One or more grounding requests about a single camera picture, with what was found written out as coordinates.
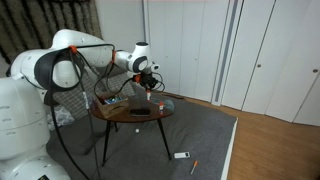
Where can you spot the black case on table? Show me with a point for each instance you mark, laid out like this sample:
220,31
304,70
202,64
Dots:
139,112

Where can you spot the orange tipped pen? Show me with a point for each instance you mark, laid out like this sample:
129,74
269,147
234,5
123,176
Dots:
194,166

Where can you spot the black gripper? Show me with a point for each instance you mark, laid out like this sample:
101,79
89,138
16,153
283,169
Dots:
148,81

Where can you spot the round wooden side table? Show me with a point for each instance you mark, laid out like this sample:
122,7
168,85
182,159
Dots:
124,117

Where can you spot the grey mattress blanket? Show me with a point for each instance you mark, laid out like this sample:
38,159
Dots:
207,134

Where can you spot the orange cap glue stick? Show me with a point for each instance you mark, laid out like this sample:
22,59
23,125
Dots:
161,106
148,93

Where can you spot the plaid grey pillow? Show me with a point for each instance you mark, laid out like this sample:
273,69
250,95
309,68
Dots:
74,100

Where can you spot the white remote control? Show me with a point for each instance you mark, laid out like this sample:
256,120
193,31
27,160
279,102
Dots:
181,155

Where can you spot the cardboard box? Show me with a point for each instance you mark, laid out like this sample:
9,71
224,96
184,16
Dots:
112,105

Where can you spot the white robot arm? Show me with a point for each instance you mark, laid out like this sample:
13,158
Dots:
36,75

